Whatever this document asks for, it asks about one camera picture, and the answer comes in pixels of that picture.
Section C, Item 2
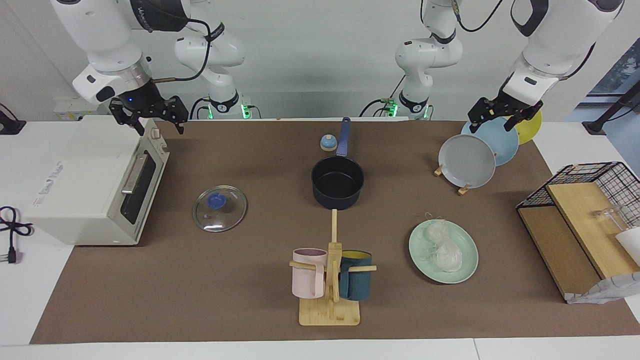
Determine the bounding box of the glass lid with blue knob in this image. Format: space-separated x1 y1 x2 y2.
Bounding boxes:
192 185 249 233

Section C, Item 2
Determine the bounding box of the clear plastic noodle bag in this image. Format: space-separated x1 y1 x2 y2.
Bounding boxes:
422 212 464 274

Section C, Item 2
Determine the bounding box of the light blue plate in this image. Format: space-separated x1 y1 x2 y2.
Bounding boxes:
461 116 520 167

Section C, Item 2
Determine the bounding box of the yellow plate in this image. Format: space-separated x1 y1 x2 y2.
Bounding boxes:
514 109 543 146

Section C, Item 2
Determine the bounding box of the grey plate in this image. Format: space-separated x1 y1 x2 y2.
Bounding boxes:
438 134 497 189

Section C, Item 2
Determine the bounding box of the wooden plate rack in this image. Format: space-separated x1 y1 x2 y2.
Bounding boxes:
434 160 472 196

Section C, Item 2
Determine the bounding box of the mint green plate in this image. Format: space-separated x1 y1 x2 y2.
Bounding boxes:
408 219 480 285

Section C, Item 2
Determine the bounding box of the white toaster oven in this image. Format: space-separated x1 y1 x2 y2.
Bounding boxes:
24 115 171 247

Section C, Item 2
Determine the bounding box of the black stand with pole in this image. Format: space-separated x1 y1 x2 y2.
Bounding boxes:
581 80 640 135

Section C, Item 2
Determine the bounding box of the black table clamp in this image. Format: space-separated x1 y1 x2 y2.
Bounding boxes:
0 103 27 136

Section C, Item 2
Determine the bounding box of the clear glass cup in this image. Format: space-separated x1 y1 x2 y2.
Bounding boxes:
592 204 629 237

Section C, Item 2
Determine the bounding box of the brown table mat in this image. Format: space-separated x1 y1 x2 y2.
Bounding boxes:
30 119 640 345

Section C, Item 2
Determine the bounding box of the white cup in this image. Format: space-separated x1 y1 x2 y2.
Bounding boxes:
614 227 640 267

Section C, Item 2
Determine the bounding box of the crumpled grey white bag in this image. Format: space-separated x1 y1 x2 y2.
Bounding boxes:
565 271 640 305

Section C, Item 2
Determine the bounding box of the dark teal mug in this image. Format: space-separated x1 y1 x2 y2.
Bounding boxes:
338 250 374 302

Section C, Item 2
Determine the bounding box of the pink mug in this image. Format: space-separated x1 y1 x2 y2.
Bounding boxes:
292 248 329 300

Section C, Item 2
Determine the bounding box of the wooden mug stand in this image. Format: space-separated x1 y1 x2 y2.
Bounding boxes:
288 209 378 327

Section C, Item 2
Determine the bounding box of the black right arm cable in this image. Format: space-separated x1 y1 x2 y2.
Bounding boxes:
150 17 226 84

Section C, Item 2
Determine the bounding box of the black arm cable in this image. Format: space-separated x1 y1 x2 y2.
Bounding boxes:
451 0 507 35
150 17 226 84

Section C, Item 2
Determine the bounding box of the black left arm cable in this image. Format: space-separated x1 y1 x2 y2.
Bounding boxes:
451 0 507 35

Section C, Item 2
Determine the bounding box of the black wire basket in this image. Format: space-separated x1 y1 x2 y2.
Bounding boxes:
516 161 640 236

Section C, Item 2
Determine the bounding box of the black left base cable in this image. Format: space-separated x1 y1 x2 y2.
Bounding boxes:
358 75 407 119

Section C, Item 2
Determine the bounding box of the wooden wire shelf rack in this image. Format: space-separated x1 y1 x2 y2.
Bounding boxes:
545 182 640 280

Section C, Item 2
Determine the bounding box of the dark pot with blue handle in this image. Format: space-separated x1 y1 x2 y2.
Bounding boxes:
310 117 365 210

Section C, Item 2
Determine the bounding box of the black power cable with plug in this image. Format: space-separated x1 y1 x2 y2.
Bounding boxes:
0 205 35 265

